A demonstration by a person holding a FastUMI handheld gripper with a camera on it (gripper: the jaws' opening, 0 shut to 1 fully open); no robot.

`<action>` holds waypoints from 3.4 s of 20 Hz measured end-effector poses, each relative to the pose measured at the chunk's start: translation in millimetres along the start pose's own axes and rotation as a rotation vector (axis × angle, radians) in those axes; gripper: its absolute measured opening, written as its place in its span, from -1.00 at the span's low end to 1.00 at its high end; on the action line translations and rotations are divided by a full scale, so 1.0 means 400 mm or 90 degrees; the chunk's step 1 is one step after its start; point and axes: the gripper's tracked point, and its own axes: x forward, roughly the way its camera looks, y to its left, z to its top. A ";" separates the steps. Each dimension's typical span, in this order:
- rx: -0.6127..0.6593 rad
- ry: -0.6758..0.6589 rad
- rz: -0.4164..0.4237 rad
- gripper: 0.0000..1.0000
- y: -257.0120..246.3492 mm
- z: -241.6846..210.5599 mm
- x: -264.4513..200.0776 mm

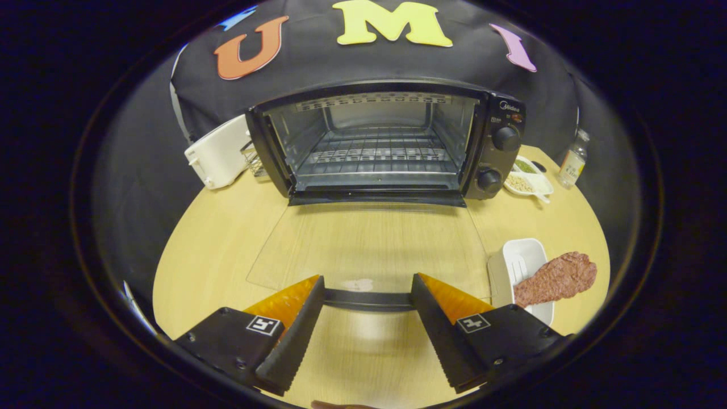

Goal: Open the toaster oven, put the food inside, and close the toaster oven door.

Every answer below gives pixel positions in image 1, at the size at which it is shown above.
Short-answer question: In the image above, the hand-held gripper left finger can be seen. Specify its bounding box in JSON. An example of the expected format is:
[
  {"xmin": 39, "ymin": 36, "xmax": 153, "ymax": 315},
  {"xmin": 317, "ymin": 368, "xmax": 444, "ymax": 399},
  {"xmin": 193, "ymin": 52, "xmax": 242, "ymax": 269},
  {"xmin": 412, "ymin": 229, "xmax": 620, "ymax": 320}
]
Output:
[{"xmin": 175, "ymin": 275, "xmax": 326, "ymax": 397}]

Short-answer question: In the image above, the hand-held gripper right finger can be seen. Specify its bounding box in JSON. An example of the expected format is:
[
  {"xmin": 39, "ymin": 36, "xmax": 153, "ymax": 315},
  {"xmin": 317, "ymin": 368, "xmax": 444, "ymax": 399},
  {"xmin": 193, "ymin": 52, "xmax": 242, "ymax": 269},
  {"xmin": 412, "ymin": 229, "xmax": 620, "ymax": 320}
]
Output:
[{"xmin": 410, "ymin": 273, "xmax": 570, "ymax": 394}]

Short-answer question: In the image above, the brown meat slice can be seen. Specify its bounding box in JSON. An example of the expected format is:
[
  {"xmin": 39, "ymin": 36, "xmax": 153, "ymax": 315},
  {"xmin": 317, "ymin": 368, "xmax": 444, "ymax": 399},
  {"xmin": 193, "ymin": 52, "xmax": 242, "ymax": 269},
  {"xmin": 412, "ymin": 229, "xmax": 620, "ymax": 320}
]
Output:
[{"xmin": 513, "ymin": 252, "xmax": 598, "ymax": 309}]

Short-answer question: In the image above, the black toaster oven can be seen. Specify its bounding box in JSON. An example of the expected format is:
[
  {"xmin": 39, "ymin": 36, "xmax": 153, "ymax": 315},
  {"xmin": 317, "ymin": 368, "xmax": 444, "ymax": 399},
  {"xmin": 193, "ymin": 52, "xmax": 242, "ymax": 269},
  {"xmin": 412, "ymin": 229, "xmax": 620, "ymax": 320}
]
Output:
[{"xmin": 245, "ymin": 80, "xmax": 526, "ymax": 312}]

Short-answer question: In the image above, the white bread toaster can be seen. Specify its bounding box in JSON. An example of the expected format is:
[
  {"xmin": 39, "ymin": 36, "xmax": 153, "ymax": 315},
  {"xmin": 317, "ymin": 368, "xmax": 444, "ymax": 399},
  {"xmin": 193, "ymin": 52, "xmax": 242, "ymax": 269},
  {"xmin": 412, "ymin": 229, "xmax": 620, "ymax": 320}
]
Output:
[{"xmin": 185, "ymin": 114, "xmax": 253, "ymax": 190}]

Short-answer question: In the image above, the small white rectangular tray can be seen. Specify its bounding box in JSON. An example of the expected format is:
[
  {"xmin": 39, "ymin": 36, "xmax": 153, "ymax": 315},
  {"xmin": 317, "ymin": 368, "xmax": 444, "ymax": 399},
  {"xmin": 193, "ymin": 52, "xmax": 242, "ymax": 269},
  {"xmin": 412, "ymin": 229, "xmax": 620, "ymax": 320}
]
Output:
[{"xmin": 487, "ymin": 238, "xmax": 555, "ymax": 326}]

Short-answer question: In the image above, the white divided grain dish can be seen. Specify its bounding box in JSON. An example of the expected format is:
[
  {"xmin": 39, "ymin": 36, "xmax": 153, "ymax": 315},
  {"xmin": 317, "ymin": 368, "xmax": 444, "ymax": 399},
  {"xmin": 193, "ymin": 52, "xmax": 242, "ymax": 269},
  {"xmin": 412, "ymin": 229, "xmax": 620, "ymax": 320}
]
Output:
[{"xmin": 503, "ymin": 155, "xmax": 554, "ymax": 204}]

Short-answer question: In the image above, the clear bottle with label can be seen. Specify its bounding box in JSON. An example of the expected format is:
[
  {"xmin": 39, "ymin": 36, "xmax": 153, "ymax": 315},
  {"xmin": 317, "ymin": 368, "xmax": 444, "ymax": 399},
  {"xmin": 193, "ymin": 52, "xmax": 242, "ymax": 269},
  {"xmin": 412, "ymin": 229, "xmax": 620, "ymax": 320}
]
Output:
[{"xmin": 557, "ymin": 129, "xmax": 590, "ymax": 190}]

